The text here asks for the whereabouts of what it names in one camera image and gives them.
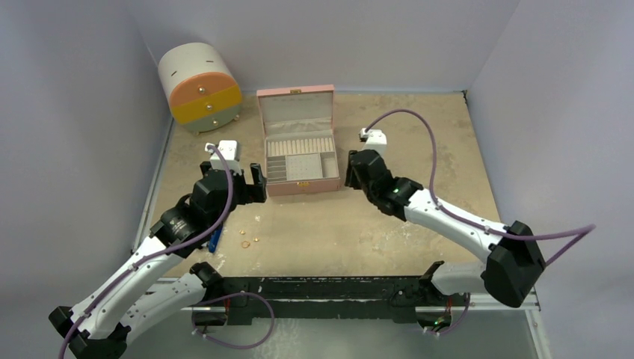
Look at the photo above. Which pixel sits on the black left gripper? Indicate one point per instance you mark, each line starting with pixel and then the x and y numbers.
pixel 256 191

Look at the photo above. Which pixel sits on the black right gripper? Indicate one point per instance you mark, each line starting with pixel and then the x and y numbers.
pixel 361 171

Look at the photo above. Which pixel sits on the pink jewelry box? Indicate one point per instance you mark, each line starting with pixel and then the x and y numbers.
pixel 299 142

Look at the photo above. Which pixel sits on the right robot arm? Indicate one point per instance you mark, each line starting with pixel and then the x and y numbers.
pixel 508 264

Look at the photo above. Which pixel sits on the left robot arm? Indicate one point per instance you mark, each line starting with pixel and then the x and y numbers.
pixel 107 321

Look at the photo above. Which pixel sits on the blue stapler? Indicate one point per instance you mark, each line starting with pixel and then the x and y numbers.
pixel 214 239

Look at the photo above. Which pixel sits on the round pastel drawer organizer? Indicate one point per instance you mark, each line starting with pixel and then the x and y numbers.
pixel 201 92

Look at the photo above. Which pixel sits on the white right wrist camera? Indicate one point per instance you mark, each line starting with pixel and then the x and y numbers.
pixel 373 139

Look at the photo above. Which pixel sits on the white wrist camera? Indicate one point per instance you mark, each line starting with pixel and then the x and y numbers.
pixel 230 150
pixel 373 139

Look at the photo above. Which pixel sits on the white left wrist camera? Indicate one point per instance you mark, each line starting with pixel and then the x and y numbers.
pixel 230 150

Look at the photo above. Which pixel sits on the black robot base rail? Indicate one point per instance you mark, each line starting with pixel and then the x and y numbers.
pixel 401 299

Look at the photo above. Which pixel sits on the aluminium frame rail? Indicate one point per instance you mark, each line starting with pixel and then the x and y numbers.
pixel 478 301

